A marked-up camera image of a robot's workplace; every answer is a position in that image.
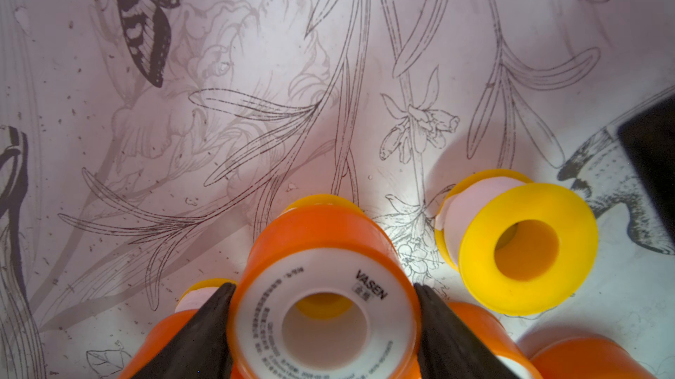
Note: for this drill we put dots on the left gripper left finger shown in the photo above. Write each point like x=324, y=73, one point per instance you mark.
x=200, y=349

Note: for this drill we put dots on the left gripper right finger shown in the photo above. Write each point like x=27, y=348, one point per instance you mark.
x=447, y=347

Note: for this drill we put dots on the orange sealing tape roll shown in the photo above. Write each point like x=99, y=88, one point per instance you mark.
x=490, y=331
x=157, y=339
x=323, y=295
x=588, y=357

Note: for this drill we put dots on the yellow sealing tape roll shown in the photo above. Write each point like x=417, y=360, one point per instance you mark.
x=196, y=296
x=520, y=247

